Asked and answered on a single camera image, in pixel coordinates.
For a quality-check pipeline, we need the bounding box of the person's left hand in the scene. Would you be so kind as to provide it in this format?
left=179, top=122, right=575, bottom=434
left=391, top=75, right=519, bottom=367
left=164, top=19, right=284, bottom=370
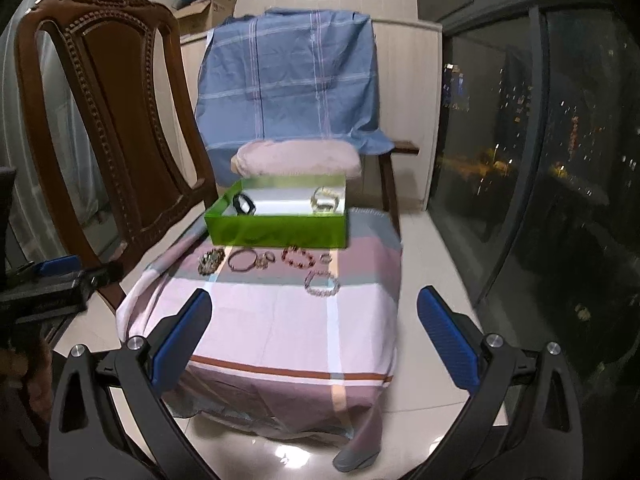
left=0, top=345, right=55, bottom=426

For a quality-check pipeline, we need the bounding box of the thin metal bangle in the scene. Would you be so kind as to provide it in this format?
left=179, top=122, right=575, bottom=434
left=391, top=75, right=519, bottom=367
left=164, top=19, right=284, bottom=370
left=227, top=249, right=258, bottom=272

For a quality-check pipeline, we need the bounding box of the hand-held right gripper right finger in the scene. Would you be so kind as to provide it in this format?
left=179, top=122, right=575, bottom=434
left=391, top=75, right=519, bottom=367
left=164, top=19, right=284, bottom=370
left=416, top=286, right=593, bottom=480

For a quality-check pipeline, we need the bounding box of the green cardboard box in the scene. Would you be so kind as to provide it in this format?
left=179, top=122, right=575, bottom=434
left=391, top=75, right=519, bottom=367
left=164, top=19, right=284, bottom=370
left=204, top=175, right=348, bottom=249

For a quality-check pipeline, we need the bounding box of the dark glass window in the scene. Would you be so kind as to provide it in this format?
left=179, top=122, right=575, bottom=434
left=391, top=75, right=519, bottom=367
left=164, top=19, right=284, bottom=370
left=415, top=0, right=640, bottom=411

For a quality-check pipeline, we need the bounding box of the carved brown wooden chair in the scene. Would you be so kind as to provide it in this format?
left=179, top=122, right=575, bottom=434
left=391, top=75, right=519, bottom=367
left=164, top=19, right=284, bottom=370
left=14, top=0, right=221, bottom=311

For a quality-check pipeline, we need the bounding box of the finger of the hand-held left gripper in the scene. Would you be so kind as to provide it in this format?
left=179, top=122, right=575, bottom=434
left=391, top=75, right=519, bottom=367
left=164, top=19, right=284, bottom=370
left=34, top=255, right=83, bottom=281
left=77, top=260, right=124, bottom=306

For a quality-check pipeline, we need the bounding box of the red bead bracelet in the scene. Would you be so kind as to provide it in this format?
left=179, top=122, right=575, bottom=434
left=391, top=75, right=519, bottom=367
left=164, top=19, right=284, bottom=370
left=281, top=246, right=317, bottom=270

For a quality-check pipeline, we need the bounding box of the dark bead bracelet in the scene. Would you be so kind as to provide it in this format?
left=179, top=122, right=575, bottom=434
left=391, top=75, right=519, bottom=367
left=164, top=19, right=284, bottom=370
left=197, top=248, right=224, bottom=276

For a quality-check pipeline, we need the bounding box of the pink folded towel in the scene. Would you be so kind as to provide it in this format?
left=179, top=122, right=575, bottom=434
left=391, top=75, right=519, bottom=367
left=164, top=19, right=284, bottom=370
left=231, top=140, right=363, bottom=181

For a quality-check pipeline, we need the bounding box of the blue plaid cloth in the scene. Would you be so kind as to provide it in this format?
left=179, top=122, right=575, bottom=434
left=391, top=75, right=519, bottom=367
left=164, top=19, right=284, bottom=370
left=194, top=7, right=396, bottom=156

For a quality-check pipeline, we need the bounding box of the pink plaid table cloth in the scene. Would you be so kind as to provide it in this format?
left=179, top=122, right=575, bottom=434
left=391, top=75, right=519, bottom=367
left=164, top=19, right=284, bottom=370
left=116, top=207, right=404, bottom=473

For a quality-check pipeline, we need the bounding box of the brown cardboard box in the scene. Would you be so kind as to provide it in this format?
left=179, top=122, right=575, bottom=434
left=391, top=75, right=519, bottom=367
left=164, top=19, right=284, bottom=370
left=172, top=0, right=238, bottom=36

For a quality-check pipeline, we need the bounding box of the dark wooden armchair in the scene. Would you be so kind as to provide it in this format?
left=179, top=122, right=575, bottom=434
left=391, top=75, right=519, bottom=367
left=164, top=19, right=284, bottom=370
left=377, top=139, right=421, bottom=223

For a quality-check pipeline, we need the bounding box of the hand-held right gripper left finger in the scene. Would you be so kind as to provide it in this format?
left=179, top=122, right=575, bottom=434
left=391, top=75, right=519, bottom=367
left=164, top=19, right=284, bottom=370
left=47, top=287, right=213, bottom=480

